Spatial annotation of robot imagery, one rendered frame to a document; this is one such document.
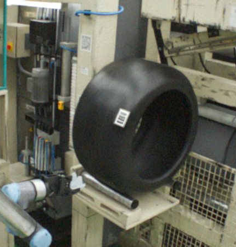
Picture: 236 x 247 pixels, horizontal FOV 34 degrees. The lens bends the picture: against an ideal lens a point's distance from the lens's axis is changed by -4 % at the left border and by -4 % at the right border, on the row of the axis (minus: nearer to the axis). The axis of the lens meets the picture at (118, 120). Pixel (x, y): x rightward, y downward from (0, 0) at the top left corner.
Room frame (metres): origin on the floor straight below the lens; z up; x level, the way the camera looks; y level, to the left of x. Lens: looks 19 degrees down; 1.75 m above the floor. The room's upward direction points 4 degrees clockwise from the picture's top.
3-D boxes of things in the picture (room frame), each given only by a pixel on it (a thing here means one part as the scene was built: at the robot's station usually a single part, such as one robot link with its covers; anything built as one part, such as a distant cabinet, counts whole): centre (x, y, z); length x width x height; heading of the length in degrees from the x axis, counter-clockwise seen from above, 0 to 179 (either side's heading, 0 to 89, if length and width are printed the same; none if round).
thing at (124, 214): (1.57, 0.03, 0.83); 0.36 x 0.09 x 0.06; 46
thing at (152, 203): (1.67, -0.07, 0.80); 0.37 x 0.36 x 0.02; 136
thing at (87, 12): (1.83, 0.13, 1.66); 0.19 x 0.19 x 0.06; 46
